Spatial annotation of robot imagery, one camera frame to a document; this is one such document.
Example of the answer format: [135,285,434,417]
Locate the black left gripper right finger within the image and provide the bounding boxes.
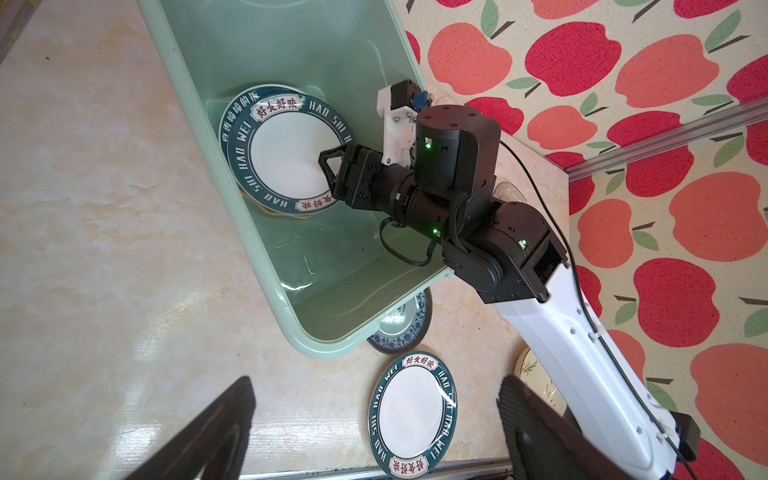
[497,376,629,479]

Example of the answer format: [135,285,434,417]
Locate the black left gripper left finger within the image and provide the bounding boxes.
[128,376,256,479]

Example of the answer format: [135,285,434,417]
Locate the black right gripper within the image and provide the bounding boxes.
[318,143,416,216]

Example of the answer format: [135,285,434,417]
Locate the cream plate with grass motif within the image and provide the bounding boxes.
[514,346,567,416]

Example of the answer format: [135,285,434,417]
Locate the dark green lettered rim plate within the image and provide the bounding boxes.
[367,351,459,479]

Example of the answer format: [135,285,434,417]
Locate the blue green patterned plate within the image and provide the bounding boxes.
[367,288,433,355]

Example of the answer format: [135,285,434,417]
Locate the green red rimmed white plate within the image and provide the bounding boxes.
[218,84,307,151]

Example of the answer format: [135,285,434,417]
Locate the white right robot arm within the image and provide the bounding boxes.
[318,105,700,479]

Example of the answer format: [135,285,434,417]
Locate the mint green plastic bin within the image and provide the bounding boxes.
[140,1,449,358]

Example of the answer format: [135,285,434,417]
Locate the clear ribbed glass plate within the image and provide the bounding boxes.
[493,180,527,203]

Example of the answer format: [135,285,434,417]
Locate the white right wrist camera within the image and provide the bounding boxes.
[376,80,432,168]

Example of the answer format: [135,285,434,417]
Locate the right aluminium corner post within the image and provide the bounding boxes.
[565,96,767,182]

